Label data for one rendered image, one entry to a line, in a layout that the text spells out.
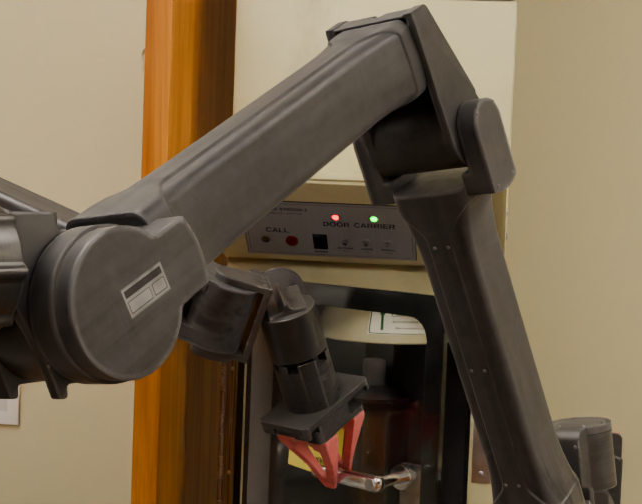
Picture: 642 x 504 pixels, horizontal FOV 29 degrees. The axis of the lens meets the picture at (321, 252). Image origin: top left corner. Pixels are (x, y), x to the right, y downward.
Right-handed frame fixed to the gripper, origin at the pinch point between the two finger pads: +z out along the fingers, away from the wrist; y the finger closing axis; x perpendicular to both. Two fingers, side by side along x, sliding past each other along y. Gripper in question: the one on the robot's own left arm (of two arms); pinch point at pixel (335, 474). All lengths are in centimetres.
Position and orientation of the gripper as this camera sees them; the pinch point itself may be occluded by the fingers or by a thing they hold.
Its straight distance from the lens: 131.3
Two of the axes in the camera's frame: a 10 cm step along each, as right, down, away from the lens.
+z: 2.5, 8.9, 3.7
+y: -6.1, 4.4, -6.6
